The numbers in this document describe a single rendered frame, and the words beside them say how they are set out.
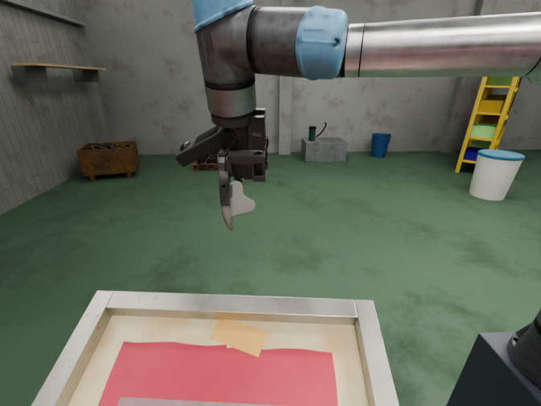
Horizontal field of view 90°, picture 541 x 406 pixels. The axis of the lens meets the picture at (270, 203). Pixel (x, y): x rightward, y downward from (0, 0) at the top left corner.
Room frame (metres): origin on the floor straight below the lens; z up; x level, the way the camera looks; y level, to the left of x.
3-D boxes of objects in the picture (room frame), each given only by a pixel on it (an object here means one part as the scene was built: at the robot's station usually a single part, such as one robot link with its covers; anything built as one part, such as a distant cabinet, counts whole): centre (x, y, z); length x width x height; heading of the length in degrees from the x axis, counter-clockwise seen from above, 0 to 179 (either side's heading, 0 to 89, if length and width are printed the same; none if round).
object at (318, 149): (6.31, -1.26, 0.46); 0.95 x 0.79 x 0.91; 93
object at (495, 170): (4.11, -3.56, 0.35); 0.58 x 0.57 x 0.70; 91
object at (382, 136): (6.65, -2.72, 0.29); 0.49 x 0.45 x 0.57; 93
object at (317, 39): (0.41, -0.04, 1.77); 0.11 x 0.11 x 0.08; 72
